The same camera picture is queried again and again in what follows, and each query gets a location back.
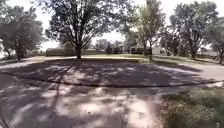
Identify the grey asphalt road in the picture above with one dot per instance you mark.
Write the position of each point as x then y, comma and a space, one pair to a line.
110, 71

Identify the grass lawn across road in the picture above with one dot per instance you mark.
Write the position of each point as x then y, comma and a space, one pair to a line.
110, 56

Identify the large dark-trunked tree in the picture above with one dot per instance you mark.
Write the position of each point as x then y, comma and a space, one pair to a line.
78, 50

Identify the pale concrete driveway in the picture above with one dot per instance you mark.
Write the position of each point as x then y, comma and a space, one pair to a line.
83, 108

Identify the long low building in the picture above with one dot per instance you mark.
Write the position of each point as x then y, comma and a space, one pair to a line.
58, 51

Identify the slim thin-trunked tree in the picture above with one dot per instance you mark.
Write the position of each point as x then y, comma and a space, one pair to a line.
150, 20

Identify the tall leafy tree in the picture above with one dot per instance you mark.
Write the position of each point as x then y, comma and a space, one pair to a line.
193, 23

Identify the grass patch beside driveway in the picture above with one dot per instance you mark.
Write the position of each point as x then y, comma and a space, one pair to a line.
196, 110

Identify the broad leafy tree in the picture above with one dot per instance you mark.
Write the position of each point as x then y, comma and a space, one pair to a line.
20, 36

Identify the low building with pale wall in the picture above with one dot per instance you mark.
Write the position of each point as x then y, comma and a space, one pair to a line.
155, 50

